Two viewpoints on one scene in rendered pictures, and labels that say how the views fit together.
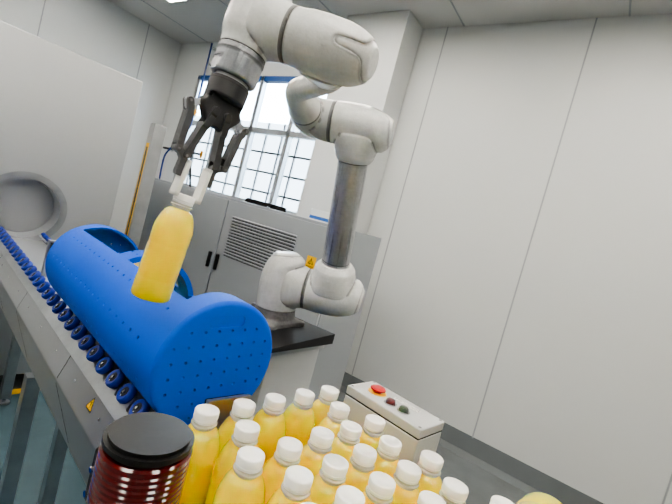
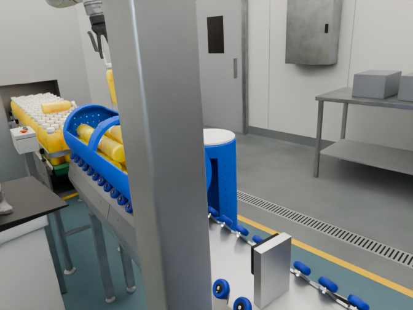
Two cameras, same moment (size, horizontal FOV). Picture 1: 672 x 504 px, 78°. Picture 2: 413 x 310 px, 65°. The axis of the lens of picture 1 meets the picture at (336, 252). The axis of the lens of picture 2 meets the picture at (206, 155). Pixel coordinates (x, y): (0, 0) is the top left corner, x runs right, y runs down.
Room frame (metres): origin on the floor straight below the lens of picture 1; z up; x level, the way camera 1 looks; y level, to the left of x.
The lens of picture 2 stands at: (2.35, 1.12, 1.52)
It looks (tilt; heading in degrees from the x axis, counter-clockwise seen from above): 20 degrees down; 192
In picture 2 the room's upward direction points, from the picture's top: 3 degrees counter-clockwise
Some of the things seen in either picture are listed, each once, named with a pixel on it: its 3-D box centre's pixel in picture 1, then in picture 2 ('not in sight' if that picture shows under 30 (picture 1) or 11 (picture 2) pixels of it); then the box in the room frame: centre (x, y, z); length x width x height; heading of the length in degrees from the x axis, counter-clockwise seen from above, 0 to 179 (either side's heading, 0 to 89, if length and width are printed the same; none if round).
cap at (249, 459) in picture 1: (249, 460); not in sight; (0.56, 0.04, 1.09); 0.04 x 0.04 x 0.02
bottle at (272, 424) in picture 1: (261, 453); not in sight; (0.75, 0.04, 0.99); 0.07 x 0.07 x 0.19
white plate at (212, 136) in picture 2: not in sight; (208, 136); (0.75, 0.79, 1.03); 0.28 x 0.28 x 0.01
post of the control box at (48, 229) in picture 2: not in sight; (46, 226); (0.89, -0.21, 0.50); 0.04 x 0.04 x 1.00; 48
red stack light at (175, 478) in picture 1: (142, 469); not in sight; (0.29, 0.10, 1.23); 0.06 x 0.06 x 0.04
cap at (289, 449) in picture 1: (289, 449); not in sight; (0.61, -0.01, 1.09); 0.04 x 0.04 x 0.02
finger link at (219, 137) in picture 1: (218, 143); (99, 40); (0.80, 0.27, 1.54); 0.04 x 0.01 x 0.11; 44
